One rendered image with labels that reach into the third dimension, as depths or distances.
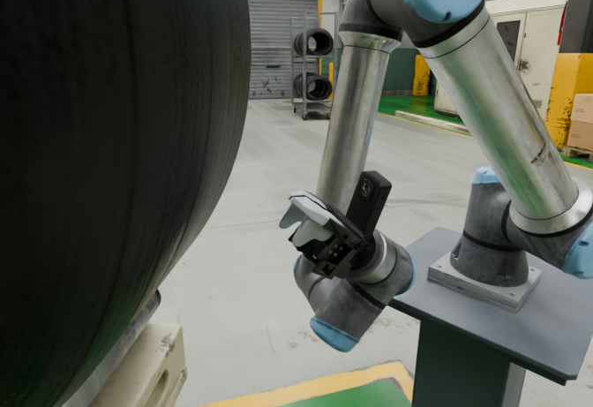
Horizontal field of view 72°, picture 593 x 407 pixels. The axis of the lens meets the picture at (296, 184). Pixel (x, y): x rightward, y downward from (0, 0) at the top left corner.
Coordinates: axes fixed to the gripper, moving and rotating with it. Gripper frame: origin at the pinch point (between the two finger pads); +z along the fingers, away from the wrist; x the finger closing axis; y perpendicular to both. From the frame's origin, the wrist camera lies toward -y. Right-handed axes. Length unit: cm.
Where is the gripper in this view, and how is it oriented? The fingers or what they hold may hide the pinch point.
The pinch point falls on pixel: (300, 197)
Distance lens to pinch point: 50.5
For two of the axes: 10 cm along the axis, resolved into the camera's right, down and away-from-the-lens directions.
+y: -6.6, 7.4, 1.2
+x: -5.1, -5.6, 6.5
